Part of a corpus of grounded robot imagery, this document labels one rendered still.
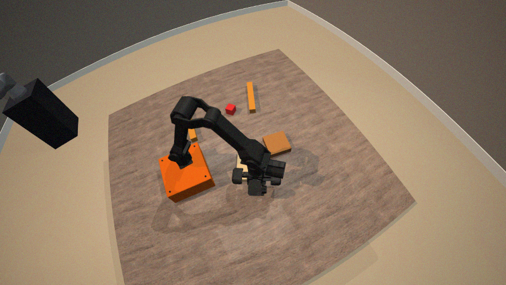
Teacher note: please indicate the orange long bar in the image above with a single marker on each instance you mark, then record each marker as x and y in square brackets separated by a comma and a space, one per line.
[251, 97]
[192, 135]

